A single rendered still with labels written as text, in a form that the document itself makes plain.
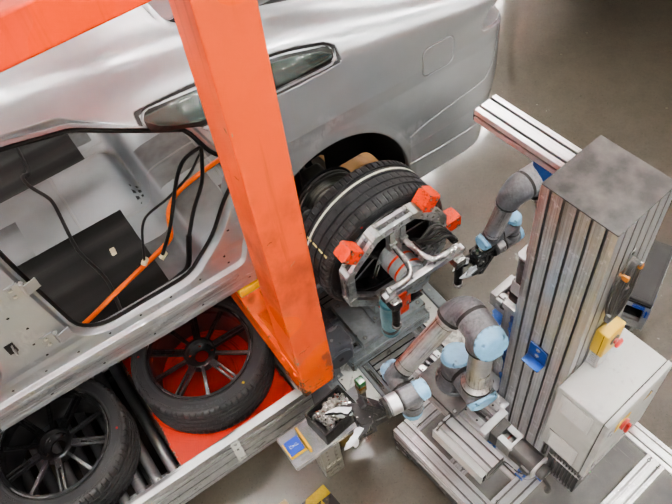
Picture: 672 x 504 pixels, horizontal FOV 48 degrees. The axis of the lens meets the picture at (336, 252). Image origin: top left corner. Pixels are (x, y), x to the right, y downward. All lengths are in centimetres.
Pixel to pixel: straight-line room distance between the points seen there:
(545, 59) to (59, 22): 427
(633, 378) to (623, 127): 271
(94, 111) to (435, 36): 139
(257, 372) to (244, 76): 186
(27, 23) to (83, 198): 220
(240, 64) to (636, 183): 106
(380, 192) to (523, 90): 235
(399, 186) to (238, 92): 136
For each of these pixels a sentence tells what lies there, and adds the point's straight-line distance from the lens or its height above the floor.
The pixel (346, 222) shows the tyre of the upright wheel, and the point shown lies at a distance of 309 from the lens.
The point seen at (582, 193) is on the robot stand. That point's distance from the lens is 206.
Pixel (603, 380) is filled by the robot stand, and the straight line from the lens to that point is 268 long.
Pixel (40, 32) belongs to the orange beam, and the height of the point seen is 266.
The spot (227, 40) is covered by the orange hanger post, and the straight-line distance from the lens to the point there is 185.
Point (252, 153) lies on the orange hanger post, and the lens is 210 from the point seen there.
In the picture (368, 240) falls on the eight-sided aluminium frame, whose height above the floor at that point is 110.
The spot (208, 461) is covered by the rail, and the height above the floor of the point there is 36.
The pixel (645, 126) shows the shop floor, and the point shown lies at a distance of 520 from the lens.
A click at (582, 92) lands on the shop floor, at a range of 534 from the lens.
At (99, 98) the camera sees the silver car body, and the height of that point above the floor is 192.
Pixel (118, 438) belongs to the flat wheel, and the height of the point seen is 50.
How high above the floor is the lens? 359
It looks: 54 degrees down
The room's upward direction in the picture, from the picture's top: 9 degrees counter-clockwise
